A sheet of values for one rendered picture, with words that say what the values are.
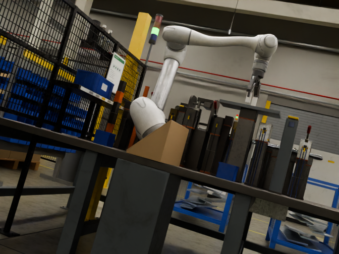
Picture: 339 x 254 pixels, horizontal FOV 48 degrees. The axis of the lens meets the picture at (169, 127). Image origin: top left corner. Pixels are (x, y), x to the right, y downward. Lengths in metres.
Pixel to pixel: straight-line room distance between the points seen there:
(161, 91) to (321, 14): 4.19
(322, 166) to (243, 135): 8.41
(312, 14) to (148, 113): 4.48
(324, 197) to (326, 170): 0.70
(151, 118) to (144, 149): 0.20
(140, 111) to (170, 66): 0.51
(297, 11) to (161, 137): 4.59
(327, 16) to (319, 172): 5.35
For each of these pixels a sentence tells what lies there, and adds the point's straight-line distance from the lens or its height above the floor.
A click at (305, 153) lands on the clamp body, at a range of 2.44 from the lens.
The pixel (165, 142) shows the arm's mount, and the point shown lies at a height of 0.80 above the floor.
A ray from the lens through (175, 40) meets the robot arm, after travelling 2.45.
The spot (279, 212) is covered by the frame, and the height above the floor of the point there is 0.56.
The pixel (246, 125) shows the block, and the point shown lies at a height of 1.04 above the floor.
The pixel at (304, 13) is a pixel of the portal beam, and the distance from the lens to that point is 6.23.
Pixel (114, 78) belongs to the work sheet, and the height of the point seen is 1.26.
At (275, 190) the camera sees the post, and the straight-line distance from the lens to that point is 2.27.
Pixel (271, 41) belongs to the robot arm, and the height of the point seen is 1.52.
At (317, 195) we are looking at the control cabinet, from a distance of 10.63.
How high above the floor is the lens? 0.73
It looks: 5 degrees up
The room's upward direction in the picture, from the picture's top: 15 degrees clockwise
